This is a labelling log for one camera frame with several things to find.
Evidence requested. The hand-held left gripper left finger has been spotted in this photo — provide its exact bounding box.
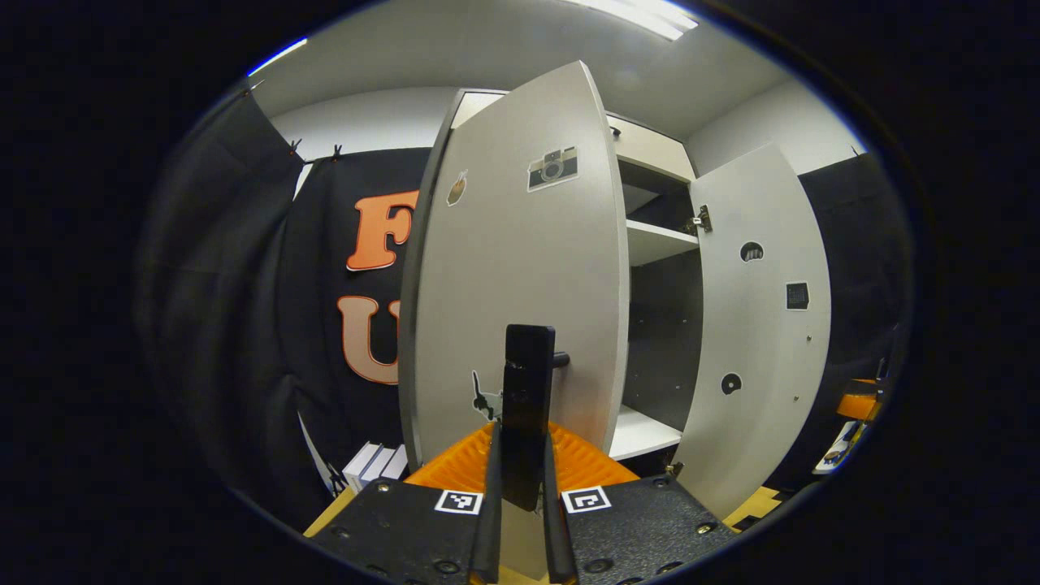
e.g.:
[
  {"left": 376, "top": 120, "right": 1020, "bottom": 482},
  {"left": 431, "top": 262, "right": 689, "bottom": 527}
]
[{"left": 303, "top": 421, "right": 505, "bottom": 585}]

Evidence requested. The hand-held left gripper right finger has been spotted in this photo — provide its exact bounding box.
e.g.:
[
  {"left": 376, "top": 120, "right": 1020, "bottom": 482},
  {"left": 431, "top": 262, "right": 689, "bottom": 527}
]
[{"left": 541, "top": 421, "right": 728, "bottom": 585}]

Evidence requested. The headphone sticker cabinet door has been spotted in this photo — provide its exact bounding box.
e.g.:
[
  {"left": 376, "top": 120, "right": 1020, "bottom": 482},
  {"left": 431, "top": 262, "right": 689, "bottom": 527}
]
[{"left": 670, "top": 144, "right": 834, "bottom": 521}]

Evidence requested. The black door handle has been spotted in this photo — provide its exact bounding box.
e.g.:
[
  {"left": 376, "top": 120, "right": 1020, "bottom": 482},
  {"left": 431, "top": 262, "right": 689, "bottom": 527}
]
[{"left": 499, "top": 324, "right": 570, "bottom": 513}]

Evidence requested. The beige double-door shoe cabinet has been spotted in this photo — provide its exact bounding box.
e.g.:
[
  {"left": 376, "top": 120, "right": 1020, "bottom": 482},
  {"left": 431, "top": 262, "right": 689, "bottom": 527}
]
[{"left": 445, "top": 88, "right": 704, "bottom": 482}]

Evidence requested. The camera sticker cabinet door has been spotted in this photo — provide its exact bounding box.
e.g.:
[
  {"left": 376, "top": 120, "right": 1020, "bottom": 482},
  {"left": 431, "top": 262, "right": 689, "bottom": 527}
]
[{"left": 398, "top": 61, "right": 631, "bottom": 488}]

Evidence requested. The white cabinet shelf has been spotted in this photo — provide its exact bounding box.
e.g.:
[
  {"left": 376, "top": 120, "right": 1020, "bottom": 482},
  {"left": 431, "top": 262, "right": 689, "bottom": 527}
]
[
  {"left": 626, "top": 219, "right": 700, "bottom": 267},
  {"left": 608, "top": 405, "right": 683, "bottom": 462}
]

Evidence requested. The white patterned item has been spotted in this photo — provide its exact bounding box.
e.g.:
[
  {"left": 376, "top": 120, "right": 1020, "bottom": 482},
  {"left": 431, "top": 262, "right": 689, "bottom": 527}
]
[{"left": 812, "top": 421, "right": 867, "bottom": 476}]

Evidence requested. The black backdrop cloth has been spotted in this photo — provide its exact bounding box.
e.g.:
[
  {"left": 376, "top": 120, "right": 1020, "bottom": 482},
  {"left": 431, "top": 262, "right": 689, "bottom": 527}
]
[
  {"left": 768, "top": 150, "right": 915, "bottom": 492},
  {"left": 134, "top": 85, "right": 431, "bottom": 529}
]

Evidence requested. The long ceiling light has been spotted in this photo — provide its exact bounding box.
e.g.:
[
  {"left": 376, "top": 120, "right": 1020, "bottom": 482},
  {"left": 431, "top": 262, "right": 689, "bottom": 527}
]
[{"left": 561, "top": 0, "right": 700, "bottom": 42}]

